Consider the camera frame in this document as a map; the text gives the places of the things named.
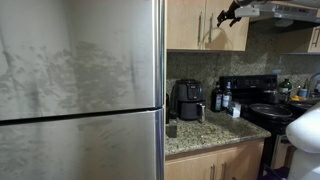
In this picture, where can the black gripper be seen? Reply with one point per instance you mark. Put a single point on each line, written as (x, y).
(230, 11)

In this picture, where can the cabinet door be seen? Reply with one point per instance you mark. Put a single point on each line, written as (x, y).
(183, 23)
(226, 36)

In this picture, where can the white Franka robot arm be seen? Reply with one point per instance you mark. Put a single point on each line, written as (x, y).
(305, 133)

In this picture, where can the light wood upper cabinet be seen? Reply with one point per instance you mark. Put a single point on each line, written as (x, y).
(206, 49)

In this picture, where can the light wood cabinet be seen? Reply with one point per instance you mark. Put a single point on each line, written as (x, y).
(213, 161)
(206, 49)

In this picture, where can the cabinet door beside fridge panel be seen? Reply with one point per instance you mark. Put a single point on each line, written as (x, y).
(183, 23)

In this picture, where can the wood cabinet beside hood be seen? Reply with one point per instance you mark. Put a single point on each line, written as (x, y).
(300, 40)

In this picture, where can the black air fryer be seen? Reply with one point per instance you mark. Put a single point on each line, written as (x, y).
(186, 100)

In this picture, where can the light wood lower cabinet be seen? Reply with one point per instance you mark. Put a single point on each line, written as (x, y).
(213, 161)

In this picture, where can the range hood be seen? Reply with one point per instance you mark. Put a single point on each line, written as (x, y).
(286, 11)

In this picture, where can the black electric stove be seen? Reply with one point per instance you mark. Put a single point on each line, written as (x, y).
(250, 85)

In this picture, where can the dark glass bottles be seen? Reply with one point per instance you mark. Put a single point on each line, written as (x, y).
(227, 96)

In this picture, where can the dark glass oil bottle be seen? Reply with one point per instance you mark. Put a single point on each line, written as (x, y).
(216, 98)

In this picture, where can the small dark pot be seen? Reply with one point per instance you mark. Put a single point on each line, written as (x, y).
(270, 97)

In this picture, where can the green glass bottle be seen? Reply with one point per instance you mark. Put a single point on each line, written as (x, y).
(284, 90)

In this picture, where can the white salt container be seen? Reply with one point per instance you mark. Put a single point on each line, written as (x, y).
(234, 110)

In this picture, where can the black frying pan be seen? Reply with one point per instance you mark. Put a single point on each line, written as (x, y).
(270, 111)

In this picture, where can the blue dish soap bottle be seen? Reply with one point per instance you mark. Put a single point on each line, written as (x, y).
(303, 90)

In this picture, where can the metal sink faucet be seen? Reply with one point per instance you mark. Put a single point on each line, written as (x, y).
(313, 80)

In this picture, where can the yellow sponge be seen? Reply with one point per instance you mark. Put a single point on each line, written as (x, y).
(297, 98)

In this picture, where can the dark pepper shaker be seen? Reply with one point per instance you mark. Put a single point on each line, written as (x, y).
(172, 126)

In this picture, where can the stainless steel refrigerator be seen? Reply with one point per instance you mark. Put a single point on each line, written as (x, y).
(76, 90)

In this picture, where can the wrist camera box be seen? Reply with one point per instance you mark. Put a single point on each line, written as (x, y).
(246, 11)

